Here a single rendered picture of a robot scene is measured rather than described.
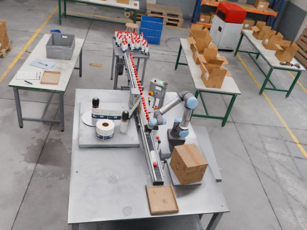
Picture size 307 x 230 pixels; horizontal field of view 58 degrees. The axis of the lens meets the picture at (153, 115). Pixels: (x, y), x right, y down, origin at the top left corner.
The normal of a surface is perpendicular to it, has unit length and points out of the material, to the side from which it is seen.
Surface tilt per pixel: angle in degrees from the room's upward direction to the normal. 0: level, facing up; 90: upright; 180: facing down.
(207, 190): 0
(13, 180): 0
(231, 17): 90
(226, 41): 90
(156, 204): 0
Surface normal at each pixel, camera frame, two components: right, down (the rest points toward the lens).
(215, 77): 0.14, 0.63
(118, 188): 0.16, -0.80
